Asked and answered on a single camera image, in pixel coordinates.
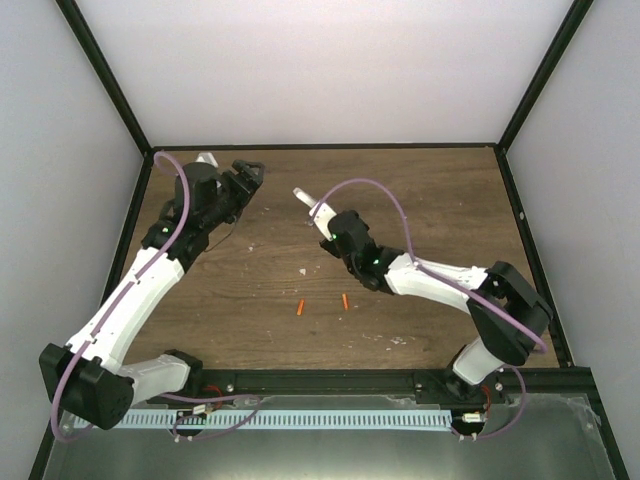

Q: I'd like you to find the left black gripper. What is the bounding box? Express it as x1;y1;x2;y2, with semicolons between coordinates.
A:
203;161;266;232

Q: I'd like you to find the white remote control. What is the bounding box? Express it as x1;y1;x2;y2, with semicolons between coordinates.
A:
293;187;317;208

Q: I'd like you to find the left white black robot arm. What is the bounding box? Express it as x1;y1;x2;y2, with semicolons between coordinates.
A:
39;153;265;431

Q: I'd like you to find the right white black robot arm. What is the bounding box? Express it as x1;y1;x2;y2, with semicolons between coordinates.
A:
310;205;553;403

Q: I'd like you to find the metal front plate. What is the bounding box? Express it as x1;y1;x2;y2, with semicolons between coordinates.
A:
43;394;615;479

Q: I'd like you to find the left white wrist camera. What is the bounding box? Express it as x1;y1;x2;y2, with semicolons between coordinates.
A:
196;152;219;168

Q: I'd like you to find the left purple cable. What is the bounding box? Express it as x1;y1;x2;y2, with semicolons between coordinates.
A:
51;151;265;445

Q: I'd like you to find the purple cable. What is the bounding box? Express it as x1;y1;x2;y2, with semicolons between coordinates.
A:
312;178;548;442
51;151;265;445

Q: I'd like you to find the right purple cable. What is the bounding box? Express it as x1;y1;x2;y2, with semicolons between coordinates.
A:
312;178;548;442

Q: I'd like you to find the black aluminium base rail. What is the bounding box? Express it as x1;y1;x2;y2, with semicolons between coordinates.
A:
64;367;594;406

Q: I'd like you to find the light blue slotted cable duct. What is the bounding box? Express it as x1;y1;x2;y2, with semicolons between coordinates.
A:
114;409;452;430

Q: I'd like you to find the black enclosure frame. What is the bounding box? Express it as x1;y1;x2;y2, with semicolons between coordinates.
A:
27;0;631;480

